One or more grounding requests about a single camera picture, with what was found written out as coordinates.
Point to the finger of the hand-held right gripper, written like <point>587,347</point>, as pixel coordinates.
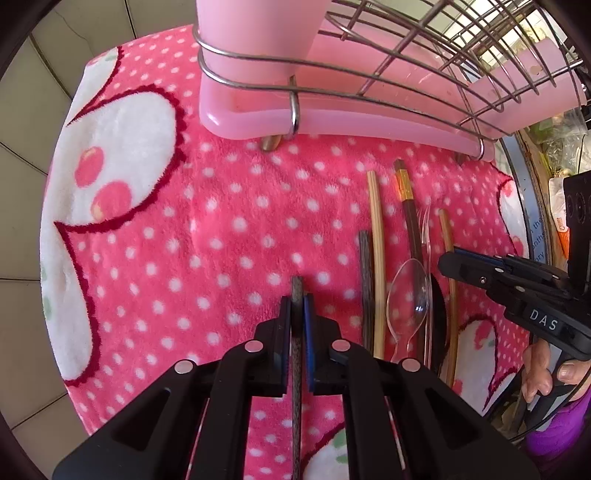
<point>471,272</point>
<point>531,270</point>

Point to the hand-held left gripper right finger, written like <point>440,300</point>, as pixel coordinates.
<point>308,323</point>

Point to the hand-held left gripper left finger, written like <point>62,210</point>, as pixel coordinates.
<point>286,323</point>

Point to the dark wooden chopstick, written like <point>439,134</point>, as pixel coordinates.
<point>298,288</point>
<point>367,286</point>

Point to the clear plastic spoon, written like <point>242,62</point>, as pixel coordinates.
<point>408,295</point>

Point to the dark chopstick with gold band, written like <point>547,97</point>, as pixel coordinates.
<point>408,217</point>

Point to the pink plastic utensil cup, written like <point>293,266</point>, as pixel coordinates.
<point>254,37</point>

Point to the person's right forearm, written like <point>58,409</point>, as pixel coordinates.
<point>563,429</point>

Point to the person's right hand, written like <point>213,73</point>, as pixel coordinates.
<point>538,374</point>

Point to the light bamboo chopstick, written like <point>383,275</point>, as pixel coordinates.
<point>446,230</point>
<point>377,240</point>

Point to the black plastic spoon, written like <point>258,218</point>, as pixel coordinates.
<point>438,314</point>

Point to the orange and white packet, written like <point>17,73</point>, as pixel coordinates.
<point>559,221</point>

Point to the pink polka dot blanket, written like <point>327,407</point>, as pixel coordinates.
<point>221,221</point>

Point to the pink plastic drip tray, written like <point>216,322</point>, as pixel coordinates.
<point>332,124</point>

